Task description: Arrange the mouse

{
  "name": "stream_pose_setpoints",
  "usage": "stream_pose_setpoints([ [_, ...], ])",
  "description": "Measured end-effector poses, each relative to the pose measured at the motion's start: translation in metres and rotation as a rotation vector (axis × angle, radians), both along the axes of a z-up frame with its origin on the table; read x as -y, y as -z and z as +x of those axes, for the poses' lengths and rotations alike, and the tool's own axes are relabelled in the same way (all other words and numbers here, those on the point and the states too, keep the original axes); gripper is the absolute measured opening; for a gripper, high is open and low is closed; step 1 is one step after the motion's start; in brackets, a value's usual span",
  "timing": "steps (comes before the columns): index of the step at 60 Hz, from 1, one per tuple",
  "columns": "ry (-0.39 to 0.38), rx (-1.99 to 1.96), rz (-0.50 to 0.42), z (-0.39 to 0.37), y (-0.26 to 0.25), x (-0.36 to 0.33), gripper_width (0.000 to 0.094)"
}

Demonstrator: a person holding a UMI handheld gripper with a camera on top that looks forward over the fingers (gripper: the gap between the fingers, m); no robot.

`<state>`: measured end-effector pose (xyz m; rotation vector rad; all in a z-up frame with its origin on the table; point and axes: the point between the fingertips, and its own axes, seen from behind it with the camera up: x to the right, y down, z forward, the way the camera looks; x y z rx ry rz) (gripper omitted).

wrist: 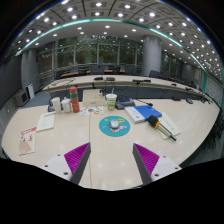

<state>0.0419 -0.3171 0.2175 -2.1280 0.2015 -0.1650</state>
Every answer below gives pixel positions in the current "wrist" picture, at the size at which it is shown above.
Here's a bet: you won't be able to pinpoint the cream paper booklet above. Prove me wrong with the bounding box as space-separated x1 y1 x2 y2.
35 111 57 133

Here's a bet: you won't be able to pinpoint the blue and white book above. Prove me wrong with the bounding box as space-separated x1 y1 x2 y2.
124 104 163 124

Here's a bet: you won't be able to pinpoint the tall white plastic cup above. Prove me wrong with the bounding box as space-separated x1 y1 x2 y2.
51 96 63 114

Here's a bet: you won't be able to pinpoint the printed paper cup with straw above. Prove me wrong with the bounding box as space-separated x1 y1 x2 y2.
105 88 118 111

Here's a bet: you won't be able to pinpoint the far desk microphone units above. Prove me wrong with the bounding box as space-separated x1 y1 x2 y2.
93 75 194 105

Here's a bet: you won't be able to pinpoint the white lidded mug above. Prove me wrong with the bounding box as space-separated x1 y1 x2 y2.
60 96 73 114

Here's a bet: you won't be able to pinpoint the red bottle with green band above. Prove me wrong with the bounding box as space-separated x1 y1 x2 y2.
69 86 81 114

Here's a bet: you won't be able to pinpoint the ceiling lights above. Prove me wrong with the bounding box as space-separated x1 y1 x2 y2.
18 0 218 73

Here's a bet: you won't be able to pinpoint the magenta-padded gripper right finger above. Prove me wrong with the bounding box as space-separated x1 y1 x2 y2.
132 143 183 186

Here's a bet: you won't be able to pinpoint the cream cardboard box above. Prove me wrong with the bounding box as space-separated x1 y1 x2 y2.
81 88 108 108

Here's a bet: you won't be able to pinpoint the dark office chairs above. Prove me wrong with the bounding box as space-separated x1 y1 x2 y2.
54 63 201 88

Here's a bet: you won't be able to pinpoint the long curved conference desk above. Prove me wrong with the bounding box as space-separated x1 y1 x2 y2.
42 73 209 101

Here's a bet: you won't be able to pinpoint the red and white leaflet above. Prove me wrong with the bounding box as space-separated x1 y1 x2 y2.
18 125 38 157

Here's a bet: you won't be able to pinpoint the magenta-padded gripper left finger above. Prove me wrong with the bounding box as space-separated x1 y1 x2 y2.
42 142 92 186

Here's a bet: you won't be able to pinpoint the colourful sticker sheet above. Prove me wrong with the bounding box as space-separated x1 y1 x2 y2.
79 105 105 116

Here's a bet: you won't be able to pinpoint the silver grey computer mouse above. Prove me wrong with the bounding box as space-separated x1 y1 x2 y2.
109 118 120 130

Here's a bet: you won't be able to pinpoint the round teal cartoon mouse pad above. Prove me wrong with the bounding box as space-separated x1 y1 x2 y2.
98 115 131 138

